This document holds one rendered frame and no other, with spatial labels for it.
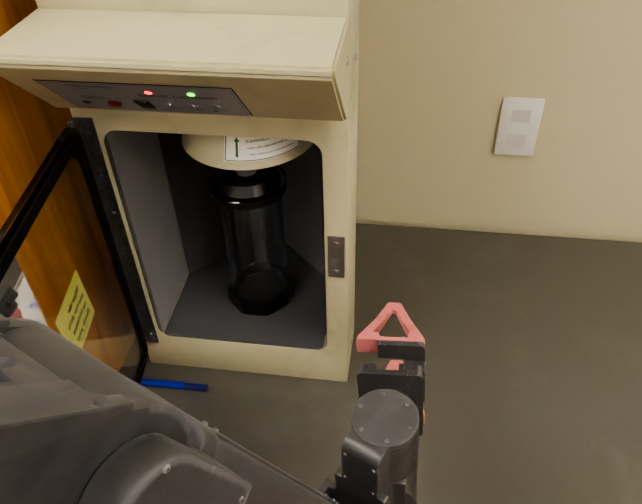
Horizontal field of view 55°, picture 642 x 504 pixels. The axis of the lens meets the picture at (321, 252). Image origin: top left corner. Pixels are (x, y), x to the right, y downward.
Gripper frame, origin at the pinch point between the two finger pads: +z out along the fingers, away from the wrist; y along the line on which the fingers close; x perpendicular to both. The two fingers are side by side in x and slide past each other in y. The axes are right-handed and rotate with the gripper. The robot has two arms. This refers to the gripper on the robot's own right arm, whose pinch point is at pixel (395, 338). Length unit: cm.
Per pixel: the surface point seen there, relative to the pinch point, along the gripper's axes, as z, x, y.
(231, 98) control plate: 4.7, 15.0, 27.7
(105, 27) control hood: 7.4, 26.8, 34.0
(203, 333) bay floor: 13.1, 30.2, -15.2
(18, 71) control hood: 1.3, 33.2, 32.7
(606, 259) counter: 46, -36, -28
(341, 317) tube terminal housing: 12.3, 8.4, -9.8
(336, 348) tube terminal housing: 12.3, 9.7, -16.5
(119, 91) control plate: 4.3, 25.8, 29.0
